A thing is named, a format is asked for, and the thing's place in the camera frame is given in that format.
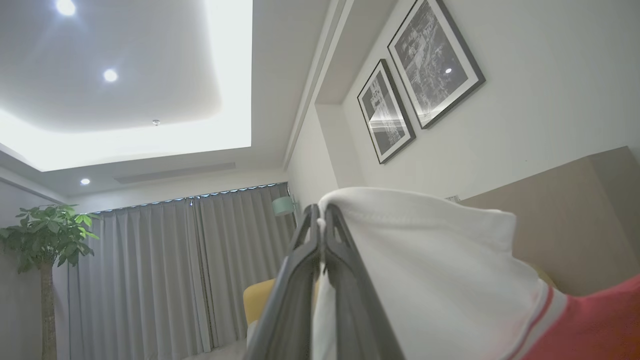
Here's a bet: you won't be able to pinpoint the green potted tree plant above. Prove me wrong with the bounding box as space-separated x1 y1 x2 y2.
0 204 101 360

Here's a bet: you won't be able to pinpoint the red shorts white stripes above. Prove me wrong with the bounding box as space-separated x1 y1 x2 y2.
311 187 640 360

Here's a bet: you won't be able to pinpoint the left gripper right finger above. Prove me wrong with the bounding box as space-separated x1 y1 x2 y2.
323 203 406 360

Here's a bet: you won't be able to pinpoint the small framed monochrome picture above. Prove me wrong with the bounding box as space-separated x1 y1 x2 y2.
357 59 417 165

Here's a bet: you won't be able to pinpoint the large framed monochrome picture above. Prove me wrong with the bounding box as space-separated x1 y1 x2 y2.
387 0 487 130

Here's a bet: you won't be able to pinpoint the ceiling air vent slot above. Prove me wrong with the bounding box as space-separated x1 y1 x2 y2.
114 161 237 185

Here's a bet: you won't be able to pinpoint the grey curtain panel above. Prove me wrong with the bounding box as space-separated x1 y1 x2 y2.
67 199 208 360
192 182 298 351

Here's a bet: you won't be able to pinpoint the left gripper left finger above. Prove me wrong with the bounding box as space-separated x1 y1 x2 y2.
244 204 321 360

